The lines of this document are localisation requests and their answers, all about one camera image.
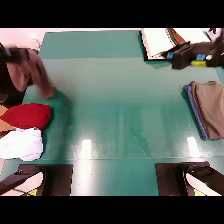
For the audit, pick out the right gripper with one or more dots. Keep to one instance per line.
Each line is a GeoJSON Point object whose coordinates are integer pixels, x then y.
{"type": "Point", "coordinates": [181, 57]}

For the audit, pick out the brown shirt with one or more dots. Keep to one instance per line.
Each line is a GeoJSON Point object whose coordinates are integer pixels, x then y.
{"type": "Point", "coordinates": [33, 71]}

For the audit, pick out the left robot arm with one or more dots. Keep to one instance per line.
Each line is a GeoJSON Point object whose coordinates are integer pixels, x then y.
{"type": "Point", "coordinates": [53, 180]}

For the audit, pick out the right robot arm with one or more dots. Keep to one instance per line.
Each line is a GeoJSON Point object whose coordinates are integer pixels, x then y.
{"type": "Point", "coordinates": [170, 180]}

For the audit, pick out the orange garment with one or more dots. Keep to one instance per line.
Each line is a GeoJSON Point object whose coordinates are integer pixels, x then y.
{"type": "Point", "coordinates": [4, 125]}
{"type": "Point", "coordinates": [176, 36]}

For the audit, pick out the blue garment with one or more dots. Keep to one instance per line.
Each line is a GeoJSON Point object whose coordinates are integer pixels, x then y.
{"type": "Point", "coordinates": [193, 106]}

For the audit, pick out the tan garment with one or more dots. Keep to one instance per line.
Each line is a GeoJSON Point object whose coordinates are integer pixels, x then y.
{"type": "Point", "coordinates": [211, 108]}

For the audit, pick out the red garment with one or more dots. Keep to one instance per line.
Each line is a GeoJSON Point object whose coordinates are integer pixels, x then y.
{"type": "Point", "coordinates": [28, 116]}

